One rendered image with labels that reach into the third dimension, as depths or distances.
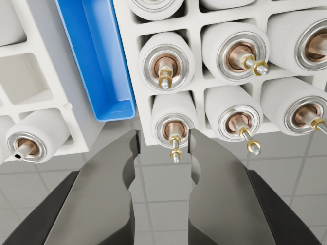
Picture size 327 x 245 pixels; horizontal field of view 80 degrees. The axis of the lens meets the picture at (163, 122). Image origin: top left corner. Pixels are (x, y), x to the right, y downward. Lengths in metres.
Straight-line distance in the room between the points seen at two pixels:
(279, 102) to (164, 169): 0.49
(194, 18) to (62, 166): 0.69
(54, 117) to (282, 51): 0.46
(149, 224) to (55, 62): 0.80
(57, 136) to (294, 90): 0.47
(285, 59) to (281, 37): 0.04
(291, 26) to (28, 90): 0.57
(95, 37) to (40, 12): 0.16
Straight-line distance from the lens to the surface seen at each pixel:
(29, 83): 0.60
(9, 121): 0.58
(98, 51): 0.61
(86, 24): 0.60
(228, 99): 0.38
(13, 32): 0.47
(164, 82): 0.24
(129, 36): 0.40
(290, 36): 0.38
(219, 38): 0.34
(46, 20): 0.50
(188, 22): 0.39
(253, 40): 0.34
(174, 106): 0.36
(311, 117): 0.41
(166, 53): 0.32
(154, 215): 0.97
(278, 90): 0.44
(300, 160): 0.88
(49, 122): 0.48
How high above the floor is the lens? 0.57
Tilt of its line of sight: 62 degrees down
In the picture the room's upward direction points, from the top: 177 degrees counter-clockwise
